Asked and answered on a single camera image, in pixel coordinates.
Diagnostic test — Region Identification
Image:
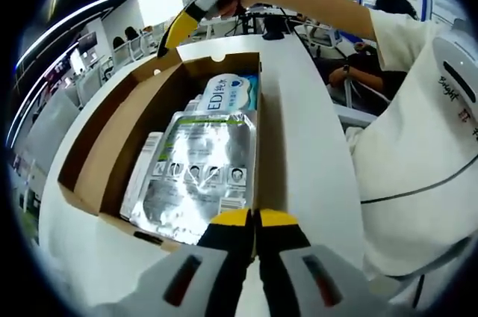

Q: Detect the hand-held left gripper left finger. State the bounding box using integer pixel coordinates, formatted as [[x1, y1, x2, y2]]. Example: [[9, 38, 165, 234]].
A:
[[93, 207, 255, 317]]

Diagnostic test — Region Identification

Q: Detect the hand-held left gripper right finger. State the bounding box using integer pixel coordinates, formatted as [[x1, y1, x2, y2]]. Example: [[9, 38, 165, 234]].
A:
[[255, 207, 378, 317]]

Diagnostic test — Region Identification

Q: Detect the soft white blue wipes pack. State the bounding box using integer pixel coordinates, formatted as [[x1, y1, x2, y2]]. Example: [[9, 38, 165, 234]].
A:
[[199, 73, 261, 113]]

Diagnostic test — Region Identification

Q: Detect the silver foil mask pack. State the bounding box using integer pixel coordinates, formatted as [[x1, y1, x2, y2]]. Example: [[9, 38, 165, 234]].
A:
[[119, 109, 261, 247]]

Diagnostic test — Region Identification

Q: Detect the brown cardboard shoe box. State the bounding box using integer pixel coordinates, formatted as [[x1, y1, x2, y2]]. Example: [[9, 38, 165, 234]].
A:
[[58, 52, 264, 254]]

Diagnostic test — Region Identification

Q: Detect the row of white office chairs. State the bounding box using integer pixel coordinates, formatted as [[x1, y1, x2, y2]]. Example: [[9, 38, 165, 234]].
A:
[[110, 28, 165, 71]]

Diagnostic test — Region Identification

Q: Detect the single white mesh chair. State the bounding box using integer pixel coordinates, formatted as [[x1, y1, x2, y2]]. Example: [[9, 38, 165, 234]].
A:
[[294, 22, 347, 59]]

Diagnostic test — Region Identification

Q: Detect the person in white shirt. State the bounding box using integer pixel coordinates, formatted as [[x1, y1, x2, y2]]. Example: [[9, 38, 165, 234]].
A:
[[345, 8, 478, 284]]

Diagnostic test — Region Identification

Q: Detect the white chest device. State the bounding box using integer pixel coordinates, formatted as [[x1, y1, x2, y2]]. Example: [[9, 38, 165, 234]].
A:
[[431, 19, 478, 126]]

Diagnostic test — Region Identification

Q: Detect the black device cable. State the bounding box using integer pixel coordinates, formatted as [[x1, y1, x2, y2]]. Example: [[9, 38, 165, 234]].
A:
[[360, 152, 478, 206]]

